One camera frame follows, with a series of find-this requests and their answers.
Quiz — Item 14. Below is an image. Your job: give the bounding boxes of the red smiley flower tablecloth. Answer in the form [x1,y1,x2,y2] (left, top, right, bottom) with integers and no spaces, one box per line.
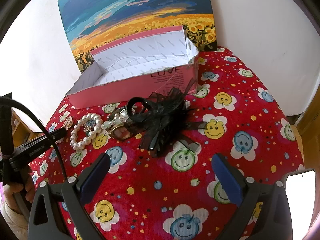
[31,47,303,239]

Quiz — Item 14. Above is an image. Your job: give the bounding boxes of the wooden shelf furniture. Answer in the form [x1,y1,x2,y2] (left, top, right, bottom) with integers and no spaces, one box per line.
[11,110,41,148]

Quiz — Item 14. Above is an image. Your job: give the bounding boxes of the pink gold hair clip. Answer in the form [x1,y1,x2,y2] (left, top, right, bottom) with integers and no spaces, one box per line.
[56,116,73,144]

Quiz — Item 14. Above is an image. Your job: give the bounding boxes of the wooden door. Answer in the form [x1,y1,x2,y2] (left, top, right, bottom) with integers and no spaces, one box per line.
[294,77,320,170]

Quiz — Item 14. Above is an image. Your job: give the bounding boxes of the white pearl bracelet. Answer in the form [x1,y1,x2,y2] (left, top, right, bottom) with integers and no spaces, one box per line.
[70,113,104,151]

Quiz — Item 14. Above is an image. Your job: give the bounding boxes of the left hand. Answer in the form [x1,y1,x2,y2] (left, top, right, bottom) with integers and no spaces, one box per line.
[3,166,35,215]

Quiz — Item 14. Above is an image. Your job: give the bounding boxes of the pink cardboard box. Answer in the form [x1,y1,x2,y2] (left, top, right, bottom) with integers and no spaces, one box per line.
[66,25,199,108]

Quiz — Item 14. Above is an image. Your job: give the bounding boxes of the black cable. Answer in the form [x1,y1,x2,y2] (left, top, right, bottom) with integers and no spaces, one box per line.
[0,96,68,181]

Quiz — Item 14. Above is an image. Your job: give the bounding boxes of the sunflower field painting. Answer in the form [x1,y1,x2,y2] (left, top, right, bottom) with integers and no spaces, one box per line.
[58,0,217,72]

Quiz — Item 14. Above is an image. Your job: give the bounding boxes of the black ribbon hair clip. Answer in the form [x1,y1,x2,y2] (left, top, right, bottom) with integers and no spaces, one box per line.
[125,79,206,157]

